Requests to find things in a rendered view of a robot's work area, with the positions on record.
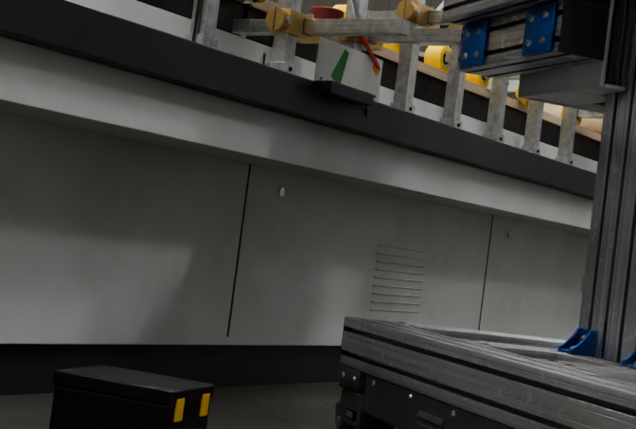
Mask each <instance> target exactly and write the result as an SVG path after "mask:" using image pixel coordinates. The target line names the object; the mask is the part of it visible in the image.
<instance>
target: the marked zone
mask: <svg viewBox="0 0 636 429"><path fill-rule="evenodd" d="M348 55H349V53H348V52H347V51H346V49H345V50H344V53H343V55H342V56H341V58H340V60H339V61H338V63H337V65H336V67H335V68H334V70H333V72H332V74H331V77H332V78H333V79H334V80H335V81H336V82H339V83H341V81H342V77H343V74H344V71H345V65H346V62H347V58H348Z"/></svg>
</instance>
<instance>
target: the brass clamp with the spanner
mask: <svg viewBox="0 0 636 429"><path fill-rule="evenodd" d="M337 37H338V41H340V42H357V43H359V44H362V50H364V51H367V50H366V48H365V46H364V45H363V43H362V40H361V39H360V37H359V36H337ZM363 37H364V39H365V40H366V41H367V43H368V45H369V47H370V49H371V50H372V51H382V45H383V44H374V43H371V42H369V41H368V38H369V36H363Z"/></svg>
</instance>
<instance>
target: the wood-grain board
mask: <svg viewBox="0 0 636 429"><path fill-rule="evenodd" d="M233 1H235V2H238V3H240V4H241V1H239V0H233ZM273 7H278V4H276V3H274V2H272V1H269V0H266V1H265V2H263V3H254V4H253V5H252V6H250V8H252V9H256V10H259V11H262V12H264V13H268V11H269V10H270V9H271V8H273ZM372 52H373V54H374V55H375V56H377V57H380V58H382V59H385V60H386V61H389V62H392V63H396V64H398V57H399V53H398V52H396V51H394V50H391V49H389V48H386V47H384V46H383V47H382V51H372ZM416 72H418V73H421V74H423V75H426V76H428V77H431V78H434V79H436V80H440V81H443V82H445V83H447V79H448V72H445V71H443V70H441V69H438V68H436V67H433V66H431V65H428V64H426V63H423V62H420V61H418V63H417V70H416ZM464 90H465V91H468V92H470V93H472V94H475V95H477V96H480V97H482V98H486V99H489V98H490V89H487V88H485V87H483V86H481V85H478V84H476V83H473V82H471V81H468V80H465V89H464ZM505 106H506V107H509V108H511V109H514V110H516V111H519V112H522V113H524V114H527V111H528V108H527V107H525V106H524V105H523V104H522V103H521V102H520V101H517V100H515V99H512V98H509V97H506V104H505ZM561 119H562V118H560V117H558V116H554V115H551V114H549V113H546V112H544V111H543V117H542V120H543V121H546V122H548V123H551V124H553V125H556V126H558V127H561ZM575 133H576V134H580V135H582V136H585V137H587V138H589V139H592V140H594V141H597V142H599V143H600V141H601V134H599V133H596V132H594V131H591V130H589V129H586V128H584V127H581V126H579V125H575Z"/></svg>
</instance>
